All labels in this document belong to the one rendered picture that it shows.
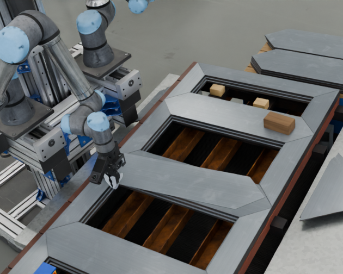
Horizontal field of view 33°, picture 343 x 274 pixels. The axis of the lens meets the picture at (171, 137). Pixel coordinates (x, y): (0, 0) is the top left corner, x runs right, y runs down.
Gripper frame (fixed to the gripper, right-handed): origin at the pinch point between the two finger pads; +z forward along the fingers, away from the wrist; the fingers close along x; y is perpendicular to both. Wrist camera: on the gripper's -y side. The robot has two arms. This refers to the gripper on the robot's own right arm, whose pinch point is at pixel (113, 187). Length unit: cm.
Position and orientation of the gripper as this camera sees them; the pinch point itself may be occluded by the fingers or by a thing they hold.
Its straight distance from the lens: 234.1
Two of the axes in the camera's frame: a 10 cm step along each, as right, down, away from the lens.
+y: 5.0, -6.1, 6.1
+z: 1.5, 7.6, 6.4
